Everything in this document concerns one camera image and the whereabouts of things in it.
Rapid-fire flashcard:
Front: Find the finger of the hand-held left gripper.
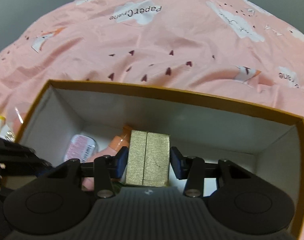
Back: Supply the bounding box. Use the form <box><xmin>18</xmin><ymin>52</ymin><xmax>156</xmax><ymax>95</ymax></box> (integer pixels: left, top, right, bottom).
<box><xmin>0</xmin><ymin>137</ymin><xmax>53</xmax><ymax>178</ymax></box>

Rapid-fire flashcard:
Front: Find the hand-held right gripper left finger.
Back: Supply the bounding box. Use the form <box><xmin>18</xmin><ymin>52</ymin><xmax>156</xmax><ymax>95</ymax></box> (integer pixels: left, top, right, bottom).
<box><xmin>52</xmin><ymin>146</ymin><xmax>129</xmax><ymax>199</ymax></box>

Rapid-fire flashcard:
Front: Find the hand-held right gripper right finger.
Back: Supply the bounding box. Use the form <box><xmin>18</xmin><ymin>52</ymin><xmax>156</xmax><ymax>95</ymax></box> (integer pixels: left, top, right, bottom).
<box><xmin>170</xmin><ymin>146</ymin><xmax>252</xmax><ymax>198</ymax></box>

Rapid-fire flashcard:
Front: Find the pink bottle with orange cap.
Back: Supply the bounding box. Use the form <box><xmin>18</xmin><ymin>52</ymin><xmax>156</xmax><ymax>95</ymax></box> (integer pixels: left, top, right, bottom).
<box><xmin>81</xmin><ymin>125</ymin><xmax>132</xmax><ymax>192</ymax></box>

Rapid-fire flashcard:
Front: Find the gold square box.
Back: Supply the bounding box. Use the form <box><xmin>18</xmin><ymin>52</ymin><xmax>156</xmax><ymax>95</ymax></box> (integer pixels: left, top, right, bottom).
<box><xmin>125</xmin><ymin>130</ymin><xmax>170</xmax><ymax>187</ymax></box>

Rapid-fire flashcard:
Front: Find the small white labelled container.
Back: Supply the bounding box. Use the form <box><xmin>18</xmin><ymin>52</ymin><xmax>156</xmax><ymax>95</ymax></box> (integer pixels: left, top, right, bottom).
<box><xmin>64</xmin><ymin>134</ymin><xmax>96</xmax><ymax>163</ymax></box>

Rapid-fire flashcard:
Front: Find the orange cardboard box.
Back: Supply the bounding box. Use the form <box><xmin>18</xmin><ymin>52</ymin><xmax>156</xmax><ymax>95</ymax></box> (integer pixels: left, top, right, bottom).
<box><xmin>14</xmin><ymin>79</ymin><xmax>304</xmax><ymax>240</ymax></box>

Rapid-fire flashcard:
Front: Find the pink printed blanket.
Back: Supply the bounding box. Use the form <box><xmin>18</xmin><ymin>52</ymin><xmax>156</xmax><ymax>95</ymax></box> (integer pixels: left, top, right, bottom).
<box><xmin>0</xmin><ymin>0</ymin><xmax>304</xmax><ymax>140</ymax></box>

